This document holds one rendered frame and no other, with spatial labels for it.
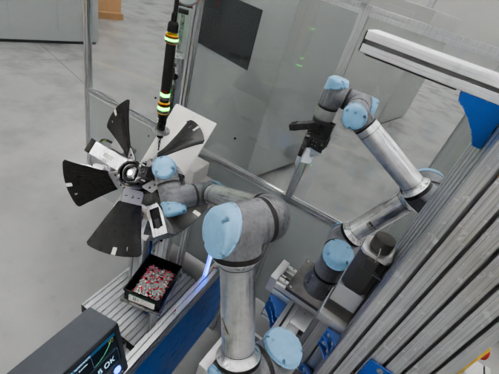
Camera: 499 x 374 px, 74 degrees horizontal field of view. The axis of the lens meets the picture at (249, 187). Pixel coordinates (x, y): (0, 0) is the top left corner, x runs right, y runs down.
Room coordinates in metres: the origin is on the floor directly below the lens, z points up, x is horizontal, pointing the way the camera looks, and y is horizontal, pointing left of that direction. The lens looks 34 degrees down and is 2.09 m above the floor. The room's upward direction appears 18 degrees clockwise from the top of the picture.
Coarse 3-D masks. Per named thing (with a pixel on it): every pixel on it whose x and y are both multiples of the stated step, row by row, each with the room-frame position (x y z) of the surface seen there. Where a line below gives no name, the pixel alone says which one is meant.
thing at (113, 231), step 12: (120, 204) 1.04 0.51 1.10; (132, 204) 1.07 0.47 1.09; (108, 216) 0.99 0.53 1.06; (120, 216) 1.01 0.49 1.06; (132, 216) 1.04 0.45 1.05; (108, 228) 0.96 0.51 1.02; (120, 228) 0.98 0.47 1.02; (132, 228) 1.01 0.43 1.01; (96, 240) 0.92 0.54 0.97; (108, 240) 0.93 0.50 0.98; (120, 240) 0.95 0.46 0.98; (132, 240) 0.98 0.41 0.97; (108, 252) 0.91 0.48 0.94; (120, 252) 0.92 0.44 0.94; (132, 252) 0.95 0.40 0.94
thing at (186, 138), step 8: (192, 120) 1.38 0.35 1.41; (184, 128) 1.35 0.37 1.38; (192, 128) 1.31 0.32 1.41; (200, 128) 1.30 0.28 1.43; (176, 136) 1.32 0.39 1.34; (184, 136) 1.28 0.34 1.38; (192, 136) 1.26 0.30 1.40; (200, 136) 1.25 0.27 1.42; (168, 144) 1.29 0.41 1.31; (176, 144) 1.23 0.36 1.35; (184, 144) 1.22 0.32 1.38; (192, 144) 1.21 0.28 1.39; (160, 152) 1.23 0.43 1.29; (168, 152) 1.19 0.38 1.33
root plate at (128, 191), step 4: (124, 188) 1.09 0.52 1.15; (128, 188) 1.10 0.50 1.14; (124, 192) 1.08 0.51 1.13; (128, 192) 1.09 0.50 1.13; (132, 192) 1.10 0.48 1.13; (136, 192) 1.11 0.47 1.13; (140, 192) 1.12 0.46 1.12; (124, 196) 1.07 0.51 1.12; (128, 196) 1.08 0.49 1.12; (136, 196) 1.10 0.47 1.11; (140, 196) 1.12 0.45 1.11; (124, 200) 1.06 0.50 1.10; (128, 200) 1.07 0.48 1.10; (132, 200) 1.08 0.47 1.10; (136, 200) 1.09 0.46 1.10; (140, 200) 1.10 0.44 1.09; (136, 204) 1.08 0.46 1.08
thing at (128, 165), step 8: (128, 160) 1.14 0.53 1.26; (136, 160) 1.15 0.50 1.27; (120, 168) 1.12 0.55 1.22; (128, 168) 1.13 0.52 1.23; (136, 168) 1.12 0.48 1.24; (120, 176) 1.10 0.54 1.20; (128, 176) 1.11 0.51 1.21; (136, 176) 1.10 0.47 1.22; (128, 184) 1.07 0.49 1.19; (136, 184) 1.08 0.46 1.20; (144, 184) 1.12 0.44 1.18; (144, 192) 1.14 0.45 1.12
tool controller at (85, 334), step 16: (80, 320) 0.45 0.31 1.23; (96, 320) 0.45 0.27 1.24; (112, 320) 0.46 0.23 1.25; (64, 336) 0.39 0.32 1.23; (80, 336) 0.40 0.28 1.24; (96, 336) 0.41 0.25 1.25; (112, 336) 0.43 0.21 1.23; (48, 352) 0.35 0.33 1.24; (64, 352) 0.36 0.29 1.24; (80, 352) 0.36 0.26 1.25; (96, 352) 0.38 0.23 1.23; (112, 352) 0.42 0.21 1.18; (16, 368) 0.30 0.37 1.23; (32, 368) 0.31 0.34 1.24; (48, 368) 0.32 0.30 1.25; (64, 368) 0.32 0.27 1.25; (80, 368) 0.34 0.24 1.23; (96, 368) 0.37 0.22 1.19; (112, 368) 0.40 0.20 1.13
